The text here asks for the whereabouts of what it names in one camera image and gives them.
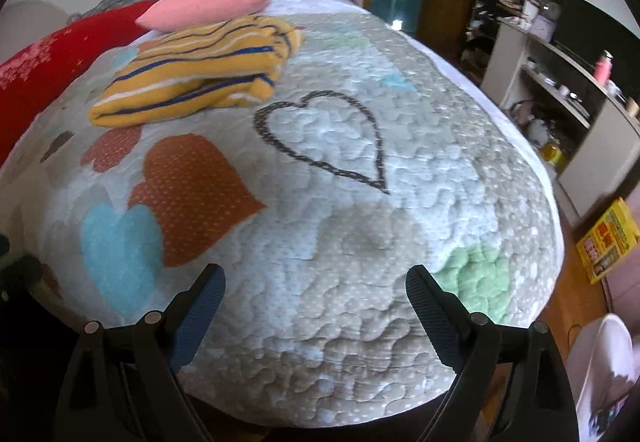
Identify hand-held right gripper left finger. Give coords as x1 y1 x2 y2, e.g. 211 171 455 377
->
55 263 227 442

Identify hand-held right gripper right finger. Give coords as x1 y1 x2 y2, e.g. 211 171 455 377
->
405 265 581 442

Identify yellow striped garment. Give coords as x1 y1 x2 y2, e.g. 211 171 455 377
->
89 15 306 128

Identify heart print quilt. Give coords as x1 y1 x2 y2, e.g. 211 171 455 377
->
0 0 567 430

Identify white plastic bin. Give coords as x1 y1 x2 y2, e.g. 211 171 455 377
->
564 313 640 442

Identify yellow printed box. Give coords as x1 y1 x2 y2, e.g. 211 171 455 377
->
575 196 640 286

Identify yellow round container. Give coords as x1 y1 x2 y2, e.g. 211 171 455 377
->
541 141 565 169

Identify white shelf unit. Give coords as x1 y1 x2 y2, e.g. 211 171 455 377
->
479 16 640 219

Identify red patterned blanket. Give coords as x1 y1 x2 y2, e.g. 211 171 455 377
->
0 0 163 168

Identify pink bottle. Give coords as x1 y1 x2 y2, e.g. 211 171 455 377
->
594 50 616 84

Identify pink pillow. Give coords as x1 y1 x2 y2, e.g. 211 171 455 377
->
136 0 273 33

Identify grey knitted cloth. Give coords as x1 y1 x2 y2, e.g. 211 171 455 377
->
67 0 168 20

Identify black television screen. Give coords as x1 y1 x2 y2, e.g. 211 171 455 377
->
549 0 640 76

